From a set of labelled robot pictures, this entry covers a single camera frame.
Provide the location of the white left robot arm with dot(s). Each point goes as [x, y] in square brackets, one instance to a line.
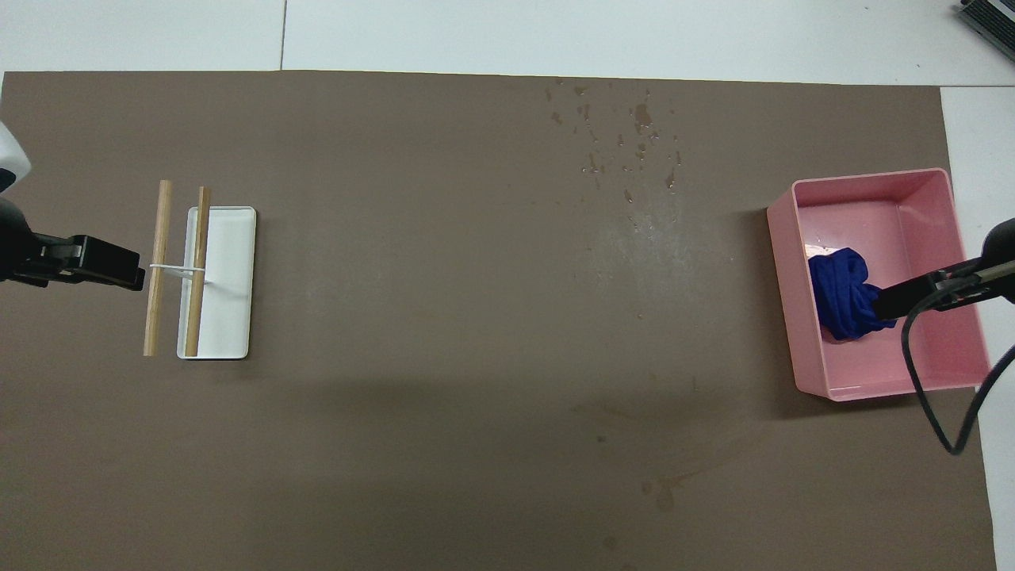
[9, 155]

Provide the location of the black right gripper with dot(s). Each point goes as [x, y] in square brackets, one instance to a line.
[1001, 254]

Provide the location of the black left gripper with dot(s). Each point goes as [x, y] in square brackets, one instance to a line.
[16, 246]

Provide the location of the grey ribbed device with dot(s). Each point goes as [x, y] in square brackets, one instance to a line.
[991, 16]

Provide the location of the white towel rack wooden rods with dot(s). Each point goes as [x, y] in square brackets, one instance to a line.
[226, 301]

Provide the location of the brown paper mat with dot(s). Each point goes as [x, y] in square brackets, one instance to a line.
[396, 238]

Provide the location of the pink plastic bin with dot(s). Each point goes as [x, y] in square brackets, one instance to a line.
[912, 230]

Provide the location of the blue towel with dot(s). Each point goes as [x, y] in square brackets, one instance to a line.
[840, 293]

